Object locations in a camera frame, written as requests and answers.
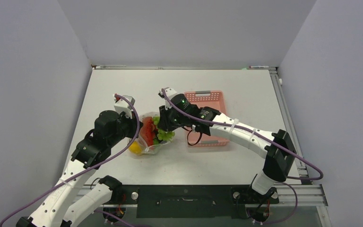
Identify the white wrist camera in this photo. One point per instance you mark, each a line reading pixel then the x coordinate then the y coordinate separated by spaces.
pixel 167 94
pixel 121 105

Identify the watermelon slice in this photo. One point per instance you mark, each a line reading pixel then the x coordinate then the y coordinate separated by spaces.
pixel 146 132

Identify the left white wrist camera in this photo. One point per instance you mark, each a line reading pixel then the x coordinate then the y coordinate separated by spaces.
pixel 121 105

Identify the yellow bell pepper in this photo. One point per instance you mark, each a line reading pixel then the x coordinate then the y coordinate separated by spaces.
pixel 135 149

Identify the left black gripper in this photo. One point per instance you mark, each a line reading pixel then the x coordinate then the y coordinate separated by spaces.
pixel 133 123

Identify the pink plastic basket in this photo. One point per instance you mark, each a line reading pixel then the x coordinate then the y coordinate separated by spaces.
pixel 213 99

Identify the green grapes bunch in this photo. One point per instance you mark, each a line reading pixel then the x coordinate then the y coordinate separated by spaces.
pixel 161 136

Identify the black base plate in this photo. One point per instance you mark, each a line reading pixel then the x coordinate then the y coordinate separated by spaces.
pixel 189 201

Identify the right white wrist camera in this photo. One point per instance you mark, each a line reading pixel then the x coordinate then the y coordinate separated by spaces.
pixel 167 94

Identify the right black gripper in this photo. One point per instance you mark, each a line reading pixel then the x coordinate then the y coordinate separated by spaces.
pixel 165 123

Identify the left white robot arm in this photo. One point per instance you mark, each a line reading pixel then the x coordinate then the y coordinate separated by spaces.
pixel 88 156

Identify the clear zip top bag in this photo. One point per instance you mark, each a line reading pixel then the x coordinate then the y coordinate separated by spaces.
pixel 152 149

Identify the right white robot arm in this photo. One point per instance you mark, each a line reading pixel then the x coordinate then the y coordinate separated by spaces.
pixel 276 148

